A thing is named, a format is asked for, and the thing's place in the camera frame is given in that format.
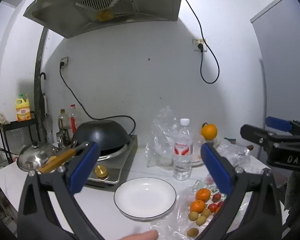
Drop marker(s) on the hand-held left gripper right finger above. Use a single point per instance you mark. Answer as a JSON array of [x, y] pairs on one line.
[[215, 170]]

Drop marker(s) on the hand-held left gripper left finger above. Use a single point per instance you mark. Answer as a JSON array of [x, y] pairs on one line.
[[83, 167]]

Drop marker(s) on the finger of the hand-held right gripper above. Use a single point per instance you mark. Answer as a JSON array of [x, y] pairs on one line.
[[252, 131], [277, 123]]

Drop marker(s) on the red cherry tomato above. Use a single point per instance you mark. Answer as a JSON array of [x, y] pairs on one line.
[[216, 197], [212, 207], [220, 203]]

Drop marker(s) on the mandarin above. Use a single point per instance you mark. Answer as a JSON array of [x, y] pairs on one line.
[[197, 205], [203, 194]]

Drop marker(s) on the yellow-green round fruit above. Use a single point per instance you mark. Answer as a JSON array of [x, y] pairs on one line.
[[200, 220], [206, 212], [193, 215], [192, 231]]

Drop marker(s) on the clear plastic fruit bag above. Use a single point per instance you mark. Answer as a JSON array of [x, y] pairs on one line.
[[175, 220]]

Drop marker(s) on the white plate with black rim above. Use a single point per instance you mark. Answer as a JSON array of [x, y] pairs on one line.
[[145, 196]]

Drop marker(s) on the person's left hand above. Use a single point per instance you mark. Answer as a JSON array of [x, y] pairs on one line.
[[140, 236]]

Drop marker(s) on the brass cooker knob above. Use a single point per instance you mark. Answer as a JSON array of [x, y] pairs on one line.
[[101, 172]]

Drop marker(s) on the crumpled clear plastic wrap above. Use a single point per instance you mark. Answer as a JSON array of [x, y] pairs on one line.
[[233, 152]]

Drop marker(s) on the clear water bottle red label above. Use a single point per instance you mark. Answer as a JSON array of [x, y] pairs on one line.
[[183, 155]]

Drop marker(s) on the steel induction cooker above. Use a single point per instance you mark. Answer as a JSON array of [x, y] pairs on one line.
[[120, 165]]

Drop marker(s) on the large orange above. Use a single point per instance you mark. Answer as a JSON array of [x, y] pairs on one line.
[[209, 131]]

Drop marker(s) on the dark oil bottle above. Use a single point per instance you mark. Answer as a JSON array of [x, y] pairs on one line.
[[63, 123]]

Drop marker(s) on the clear bottle with red label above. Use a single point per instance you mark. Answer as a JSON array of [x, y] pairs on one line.
[[73, 120]]

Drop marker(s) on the steel pot lid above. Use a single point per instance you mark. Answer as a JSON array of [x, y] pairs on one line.
[[35, 156]]

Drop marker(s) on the tall clear plastic bag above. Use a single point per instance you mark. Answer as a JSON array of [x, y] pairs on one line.
[[162, 140]]

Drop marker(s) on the black metal rack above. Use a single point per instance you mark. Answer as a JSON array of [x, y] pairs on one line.
[[20, 125]]

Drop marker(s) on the yellow detergent bottle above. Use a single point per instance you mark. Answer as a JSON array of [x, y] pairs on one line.
[[23, 110]]

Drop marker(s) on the pale cloth on rack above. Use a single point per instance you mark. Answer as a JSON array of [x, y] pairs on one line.
[[3, 118]]

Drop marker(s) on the steel range hood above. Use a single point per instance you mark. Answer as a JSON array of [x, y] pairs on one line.
[[65, 17]]

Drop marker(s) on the yellow tape on hood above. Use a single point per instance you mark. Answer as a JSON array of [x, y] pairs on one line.
[[105, 15]]

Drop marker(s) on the white wall socket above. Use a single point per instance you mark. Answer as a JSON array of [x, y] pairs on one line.
[[64, 61], [197, 41]]

